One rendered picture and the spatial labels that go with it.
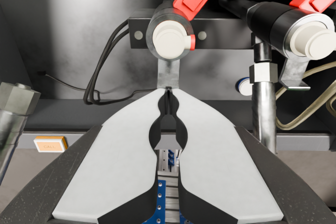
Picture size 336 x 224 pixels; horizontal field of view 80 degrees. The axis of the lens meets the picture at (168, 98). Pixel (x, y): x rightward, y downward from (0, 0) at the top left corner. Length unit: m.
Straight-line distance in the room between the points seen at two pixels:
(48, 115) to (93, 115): 0.09
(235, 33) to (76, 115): 0.34
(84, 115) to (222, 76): 0.30
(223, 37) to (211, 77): 0.20
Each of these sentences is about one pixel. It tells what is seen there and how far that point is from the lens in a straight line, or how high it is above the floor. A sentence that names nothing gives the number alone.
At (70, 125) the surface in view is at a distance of 0.44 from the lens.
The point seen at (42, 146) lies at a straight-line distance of 0.45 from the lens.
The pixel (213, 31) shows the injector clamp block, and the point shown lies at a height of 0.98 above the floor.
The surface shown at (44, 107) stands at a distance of 0.52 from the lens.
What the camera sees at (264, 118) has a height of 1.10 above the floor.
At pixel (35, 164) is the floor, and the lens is 2.26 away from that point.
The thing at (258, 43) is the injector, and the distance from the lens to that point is 0.19.
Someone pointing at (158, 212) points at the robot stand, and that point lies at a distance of 0.78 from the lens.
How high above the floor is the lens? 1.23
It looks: 59 degrees down
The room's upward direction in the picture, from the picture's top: 179 degrees counter-clockwise
